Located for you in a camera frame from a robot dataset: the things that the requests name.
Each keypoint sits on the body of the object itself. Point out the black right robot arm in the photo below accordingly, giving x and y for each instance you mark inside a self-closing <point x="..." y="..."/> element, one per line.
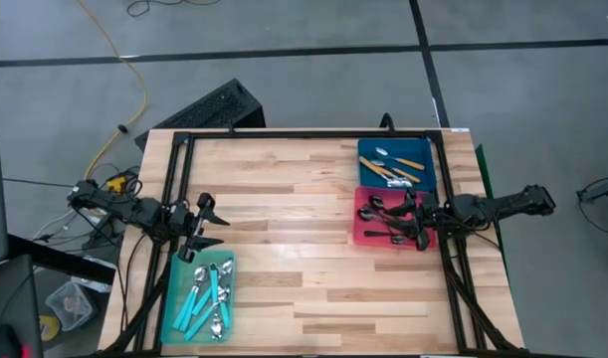
<point x="502" y="206"/>

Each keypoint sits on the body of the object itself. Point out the black perforated case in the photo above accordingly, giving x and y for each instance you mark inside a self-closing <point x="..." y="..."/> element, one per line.
<point x="214" y="107"/>

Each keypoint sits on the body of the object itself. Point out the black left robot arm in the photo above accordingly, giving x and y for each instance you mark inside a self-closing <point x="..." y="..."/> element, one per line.
<point x="119" y="206"/>

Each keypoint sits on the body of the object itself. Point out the clear plastic container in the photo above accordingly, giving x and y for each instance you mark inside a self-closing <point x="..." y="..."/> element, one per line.
<point x="69" y="305"/>

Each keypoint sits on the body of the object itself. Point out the teal translucent plastic bin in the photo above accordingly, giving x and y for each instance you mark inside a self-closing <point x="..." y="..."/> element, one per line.
<point x="176" y="278"/>

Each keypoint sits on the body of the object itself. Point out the large black metal spoon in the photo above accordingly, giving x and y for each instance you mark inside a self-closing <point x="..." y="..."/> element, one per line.
<point x="375" y="233"/>

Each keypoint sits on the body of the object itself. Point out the black desk bar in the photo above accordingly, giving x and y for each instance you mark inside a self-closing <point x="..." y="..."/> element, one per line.
<point x="60" y="258"/>

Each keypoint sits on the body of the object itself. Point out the blue plastic bin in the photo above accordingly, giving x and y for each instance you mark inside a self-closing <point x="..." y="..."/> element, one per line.
<point x="423" y="149"/>

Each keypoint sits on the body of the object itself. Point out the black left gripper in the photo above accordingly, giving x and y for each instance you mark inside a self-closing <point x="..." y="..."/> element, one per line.
<point x="191" y="226"/>

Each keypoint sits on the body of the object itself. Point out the pink translucent plastic bin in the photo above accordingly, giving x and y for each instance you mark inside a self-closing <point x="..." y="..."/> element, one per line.
<point x="368" y="243"/>

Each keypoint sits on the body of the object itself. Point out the yellow tape roll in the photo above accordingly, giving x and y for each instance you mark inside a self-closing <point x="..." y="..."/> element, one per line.
<point x="50" y="330"/>

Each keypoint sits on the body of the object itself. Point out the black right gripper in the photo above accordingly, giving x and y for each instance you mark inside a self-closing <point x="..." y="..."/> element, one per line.
<point x="428" y="219"/>

